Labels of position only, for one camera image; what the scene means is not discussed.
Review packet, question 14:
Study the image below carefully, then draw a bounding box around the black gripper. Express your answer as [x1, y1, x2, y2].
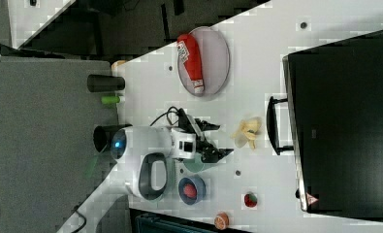
[177, 109, 234, 163]

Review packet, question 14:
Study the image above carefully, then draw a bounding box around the dark grey cup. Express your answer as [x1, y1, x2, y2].
[87, 75, 125, 92]

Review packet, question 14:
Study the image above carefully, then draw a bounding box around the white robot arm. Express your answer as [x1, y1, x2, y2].
[56, 109, 233, 233]

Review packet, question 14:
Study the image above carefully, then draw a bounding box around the red toy strawberry on table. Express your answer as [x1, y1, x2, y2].
[243, 193, 257, 208]

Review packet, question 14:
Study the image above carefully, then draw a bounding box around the grey round plate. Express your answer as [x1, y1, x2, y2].
[177, 26, 230, 97]

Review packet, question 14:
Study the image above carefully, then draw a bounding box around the red ketchup bottle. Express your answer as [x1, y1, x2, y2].
[176, 34, 205, 94]

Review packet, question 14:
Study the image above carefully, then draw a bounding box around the green toy pepper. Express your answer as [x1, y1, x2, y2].
[101, 96, 120, 105]

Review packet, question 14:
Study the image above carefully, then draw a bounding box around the green metal cup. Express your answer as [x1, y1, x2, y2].
[183, 153, 205, 173]

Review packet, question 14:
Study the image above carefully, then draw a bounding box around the blue small bowl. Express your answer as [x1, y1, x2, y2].
[177, 175, 207, 205]

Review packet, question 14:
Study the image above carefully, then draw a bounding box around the red toy strawberry in bowl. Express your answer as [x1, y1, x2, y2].
[183, 183, 197, 199]

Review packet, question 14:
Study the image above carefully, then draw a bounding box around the black silver toaster oven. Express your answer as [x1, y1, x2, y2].
[266, 29, 383, 222]

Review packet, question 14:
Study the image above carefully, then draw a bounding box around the yellow plush peeled banana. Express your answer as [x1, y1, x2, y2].
[231, 117, 262, 150]

